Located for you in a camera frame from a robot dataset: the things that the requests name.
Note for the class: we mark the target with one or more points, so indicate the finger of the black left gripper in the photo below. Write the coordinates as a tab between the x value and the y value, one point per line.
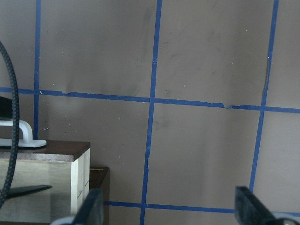
5	108

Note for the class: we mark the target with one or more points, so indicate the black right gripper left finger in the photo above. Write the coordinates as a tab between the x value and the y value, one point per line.
91	208

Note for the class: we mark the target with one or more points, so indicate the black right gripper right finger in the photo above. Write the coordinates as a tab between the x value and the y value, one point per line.
248	210

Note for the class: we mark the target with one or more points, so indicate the wooden drawer with white handle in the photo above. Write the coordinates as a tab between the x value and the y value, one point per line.
62	165

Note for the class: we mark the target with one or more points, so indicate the grey orange scissors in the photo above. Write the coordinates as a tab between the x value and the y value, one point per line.
27	190

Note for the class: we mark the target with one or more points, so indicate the dark wooden cabinet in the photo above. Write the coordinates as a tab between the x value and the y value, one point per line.
100	179

